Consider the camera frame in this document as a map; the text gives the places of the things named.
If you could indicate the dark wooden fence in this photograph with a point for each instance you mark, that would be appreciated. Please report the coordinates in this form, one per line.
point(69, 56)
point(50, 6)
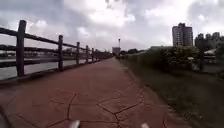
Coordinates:
point(60, 51)

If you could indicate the grass strip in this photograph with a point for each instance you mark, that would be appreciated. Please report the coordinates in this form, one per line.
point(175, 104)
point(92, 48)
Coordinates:
point(186, 96)

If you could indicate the green hedge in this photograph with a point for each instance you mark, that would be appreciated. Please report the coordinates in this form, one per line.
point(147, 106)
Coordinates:
point(170, 56)

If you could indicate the robot's own part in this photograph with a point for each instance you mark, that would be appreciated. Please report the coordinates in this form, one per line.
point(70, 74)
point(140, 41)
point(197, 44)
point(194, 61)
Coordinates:
point(144, 125)
point(74, 124)

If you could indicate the water surface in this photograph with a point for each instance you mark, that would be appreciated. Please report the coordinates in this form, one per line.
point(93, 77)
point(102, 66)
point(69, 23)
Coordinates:
point(36, 67)

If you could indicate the group of distant buildings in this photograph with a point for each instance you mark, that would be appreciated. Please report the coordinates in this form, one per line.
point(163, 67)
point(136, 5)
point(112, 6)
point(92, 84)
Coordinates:
point(209, 40)

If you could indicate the tall grey building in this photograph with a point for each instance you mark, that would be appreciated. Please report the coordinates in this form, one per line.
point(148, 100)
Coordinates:
point(182, 34)

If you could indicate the far river bank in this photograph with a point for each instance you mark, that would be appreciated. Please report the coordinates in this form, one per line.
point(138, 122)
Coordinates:
point(33, 53)

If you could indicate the red stone paved path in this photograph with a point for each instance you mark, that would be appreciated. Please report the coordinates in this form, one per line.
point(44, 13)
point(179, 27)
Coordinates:
point(96, 90)

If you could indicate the low long building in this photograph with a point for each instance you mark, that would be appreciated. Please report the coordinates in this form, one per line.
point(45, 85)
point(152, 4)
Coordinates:
point(160, 48)

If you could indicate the tall lamp pole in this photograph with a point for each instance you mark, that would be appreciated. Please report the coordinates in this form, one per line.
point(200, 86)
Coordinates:
point(119, 43)

